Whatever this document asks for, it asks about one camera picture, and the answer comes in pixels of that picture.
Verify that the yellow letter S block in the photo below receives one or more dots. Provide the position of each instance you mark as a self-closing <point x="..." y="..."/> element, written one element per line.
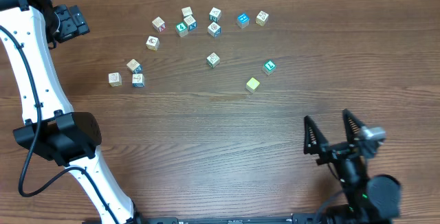
<point x="252" y="85"/>

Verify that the green number 4 block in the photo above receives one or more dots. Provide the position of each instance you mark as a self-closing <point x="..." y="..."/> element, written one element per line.
<point x="182" y="29"/>

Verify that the wooden block blue side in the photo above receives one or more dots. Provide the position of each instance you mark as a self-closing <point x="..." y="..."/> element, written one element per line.
<point x="214" y="29"/>

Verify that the wooden block red side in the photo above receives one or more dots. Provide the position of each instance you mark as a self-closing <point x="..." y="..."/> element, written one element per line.
<point x="159" y="24"/>

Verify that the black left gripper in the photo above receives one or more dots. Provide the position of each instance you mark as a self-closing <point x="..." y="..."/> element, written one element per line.
<point x="73" y="23"/>

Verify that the wooden block blue base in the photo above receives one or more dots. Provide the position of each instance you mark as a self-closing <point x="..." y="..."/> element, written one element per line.
<point x="138" y="80"/>

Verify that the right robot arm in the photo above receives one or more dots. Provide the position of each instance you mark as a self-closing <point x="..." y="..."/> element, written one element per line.
<point x="362" y="199"/>

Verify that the wooden block blue X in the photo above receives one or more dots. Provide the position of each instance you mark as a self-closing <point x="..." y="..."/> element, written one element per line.
<point x="190" y="22"/>

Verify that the wooden block far left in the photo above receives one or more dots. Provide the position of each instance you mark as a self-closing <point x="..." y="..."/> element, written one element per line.
<point x="115" y="79"/>

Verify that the plain wooden block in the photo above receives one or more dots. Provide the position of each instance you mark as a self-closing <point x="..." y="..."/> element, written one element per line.
<point x="187" y="11"/>

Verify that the wooden block green edge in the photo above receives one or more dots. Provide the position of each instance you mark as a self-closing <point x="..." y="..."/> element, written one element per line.
<point x="213" y="60"/>

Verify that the blue top block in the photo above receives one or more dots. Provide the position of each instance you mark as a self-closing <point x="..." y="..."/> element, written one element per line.
<point x="243" y="20"/>

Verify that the wooden block yellow side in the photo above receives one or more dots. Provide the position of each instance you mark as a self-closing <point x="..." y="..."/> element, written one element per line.
<point x="262" y="18"/>

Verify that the wooden block teal side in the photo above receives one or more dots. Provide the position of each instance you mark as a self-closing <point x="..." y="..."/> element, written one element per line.
<point x="215" y="14"/>

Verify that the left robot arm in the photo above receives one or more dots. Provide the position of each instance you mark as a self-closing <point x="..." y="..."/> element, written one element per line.
<point x="52" y="128"/>

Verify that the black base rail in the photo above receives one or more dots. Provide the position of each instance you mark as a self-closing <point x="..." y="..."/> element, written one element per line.
<point x="291" y="219"/>

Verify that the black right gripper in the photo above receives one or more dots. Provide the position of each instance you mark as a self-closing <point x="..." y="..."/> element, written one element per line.
<point x="332" y="152"/>

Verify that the wooden block blue corner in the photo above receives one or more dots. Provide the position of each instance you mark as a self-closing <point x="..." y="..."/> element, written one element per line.
<point x="134" y="66"/>

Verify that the green letter L block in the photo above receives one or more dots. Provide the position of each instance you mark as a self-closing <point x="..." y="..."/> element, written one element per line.
<point x="269" y="67"/>

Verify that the wooden block acorn picture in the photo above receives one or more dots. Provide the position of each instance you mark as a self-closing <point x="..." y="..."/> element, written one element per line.
<point x="152" y="43"/>

